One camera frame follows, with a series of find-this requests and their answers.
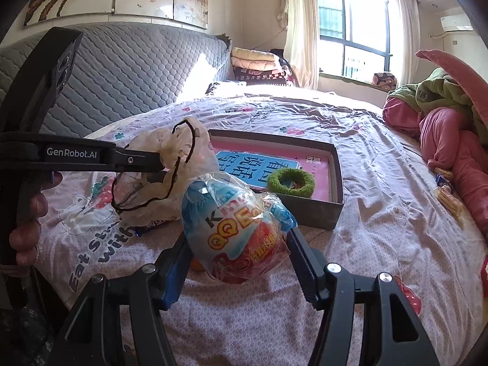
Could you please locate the blue surprise egg toy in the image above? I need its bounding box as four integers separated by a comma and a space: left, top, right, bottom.
181, 172, 298, 284

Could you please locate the green knitted ring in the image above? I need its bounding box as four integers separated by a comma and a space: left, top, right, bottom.
266, 167, 317, 199

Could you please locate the blue snack packet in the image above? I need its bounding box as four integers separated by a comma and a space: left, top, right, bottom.
130, 219, 179, 237

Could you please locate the orange mandarin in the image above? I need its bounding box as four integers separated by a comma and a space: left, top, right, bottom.
190, 258, 206, 273

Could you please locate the left human hand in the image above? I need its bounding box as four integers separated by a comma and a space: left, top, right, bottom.
9, 172, 63, 268

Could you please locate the grey quilted headboard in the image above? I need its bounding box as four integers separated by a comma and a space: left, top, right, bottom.
6, 22, 231, 137

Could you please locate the pink strawberry bed sheet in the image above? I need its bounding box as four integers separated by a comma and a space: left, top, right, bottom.
36, 90, 487, 365

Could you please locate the yellow snack packet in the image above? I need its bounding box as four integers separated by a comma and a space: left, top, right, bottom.
434, 185, 464, 219

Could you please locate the dark cardboard box tray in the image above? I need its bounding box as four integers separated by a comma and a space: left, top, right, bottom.
209, 129, 343, 231

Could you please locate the stack of folded blankets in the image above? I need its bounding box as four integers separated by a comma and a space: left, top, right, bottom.
231, 47, 298, 87

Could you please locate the blue candy wrapper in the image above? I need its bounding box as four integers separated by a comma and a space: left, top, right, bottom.
436, 174, 452, 190

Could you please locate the orange snack packet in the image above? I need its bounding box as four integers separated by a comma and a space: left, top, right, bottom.
434, 168, 454, 180

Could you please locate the pink duvet pile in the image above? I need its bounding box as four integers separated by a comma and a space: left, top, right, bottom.
383, 97, 487, 234

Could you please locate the left cream curtain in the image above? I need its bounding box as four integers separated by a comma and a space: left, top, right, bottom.
276, 0, 319, 90

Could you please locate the cream curtain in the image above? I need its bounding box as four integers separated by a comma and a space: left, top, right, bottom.
276, 0, 319, 90
397, 0, 421, 85

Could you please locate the green blanket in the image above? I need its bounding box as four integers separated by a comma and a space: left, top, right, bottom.
386, 68, 487, 146

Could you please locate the folded cloth on windowsill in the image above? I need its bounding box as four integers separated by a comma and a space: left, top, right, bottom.
372, 72, 397, 92

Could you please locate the pink pillow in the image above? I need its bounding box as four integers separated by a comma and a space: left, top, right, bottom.
415, 50, 488, 126

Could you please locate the right cream curtain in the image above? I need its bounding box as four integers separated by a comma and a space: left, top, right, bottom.
397, 0, 421, 85

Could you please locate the white air conditioner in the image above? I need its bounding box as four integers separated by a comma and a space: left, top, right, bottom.
440, 13, 473, 32

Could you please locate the window with dark frame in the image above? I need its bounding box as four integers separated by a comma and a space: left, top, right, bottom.
318, 0, 391, 83

